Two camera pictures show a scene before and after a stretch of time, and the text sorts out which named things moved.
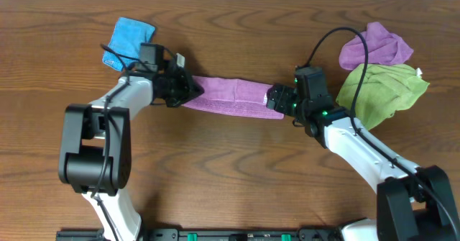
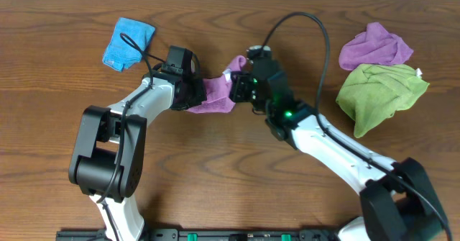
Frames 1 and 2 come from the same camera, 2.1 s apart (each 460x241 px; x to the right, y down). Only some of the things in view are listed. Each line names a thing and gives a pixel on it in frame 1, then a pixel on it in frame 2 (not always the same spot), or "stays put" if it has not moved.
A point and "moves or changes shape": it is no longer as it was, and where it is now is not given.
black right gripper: [278, 99] to [238, 80]
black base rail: [211, 234] stays put
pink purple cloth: [236, 97] moves or changes shape
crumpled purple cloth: [383, 47] stays put
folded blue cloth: [127, 37] stays put
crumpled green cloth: [385, 86] stays put
